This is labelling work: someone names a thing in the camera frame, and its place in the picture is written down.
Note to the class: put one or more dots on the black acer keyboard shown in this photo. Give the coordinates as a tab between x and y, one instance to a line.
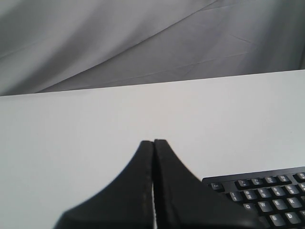
276	196

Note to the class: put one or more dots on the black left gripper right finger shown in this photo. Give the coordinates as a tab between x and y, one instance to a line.
182	201

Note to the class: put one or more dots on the grey backdrop cloth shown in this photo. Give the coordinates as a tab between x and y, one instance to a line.
60	45

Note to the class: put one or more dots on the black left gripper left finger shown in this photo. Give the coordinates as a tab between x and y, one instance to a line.
126	203

